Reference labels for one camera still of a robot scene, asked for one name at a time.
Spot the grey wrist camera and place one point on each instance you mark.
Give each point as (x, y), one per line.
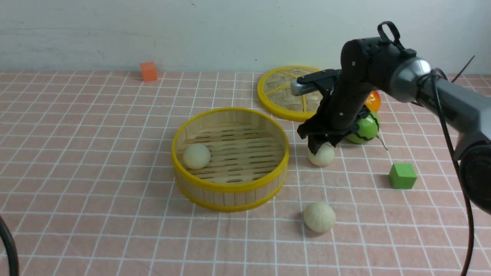
(322, 81)

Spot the pink grid tablecloth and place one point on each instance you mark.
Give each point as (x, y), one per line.
(87, 187)

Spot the orange cube block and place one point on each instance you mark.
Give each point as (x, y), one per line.
(148, 71)

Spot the green cube block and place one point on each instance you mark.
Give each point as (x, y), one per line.
(402, 176)

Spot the yellow rimmed bamboo steamer tray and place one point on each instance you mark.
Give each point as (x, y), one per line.
(249, 159)

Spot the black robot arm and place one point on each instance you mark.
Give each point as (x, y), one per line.
(376, 63)

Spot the white bun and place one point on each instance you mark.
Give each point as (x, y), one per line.
(196, 156)
(319, 217)
(324, 156)

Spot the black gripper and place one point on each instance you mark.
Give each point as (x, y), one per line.
(334, 119)

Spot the green toy watermelon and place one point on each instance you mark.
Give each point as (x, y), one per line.
(368, 129)

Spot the yellow rimmed bamboo steamer lid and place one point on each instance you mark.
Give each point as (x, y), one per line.
(275, 96)

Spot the orange toy pear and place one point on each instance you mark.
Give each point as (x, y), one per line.
(373, 102)

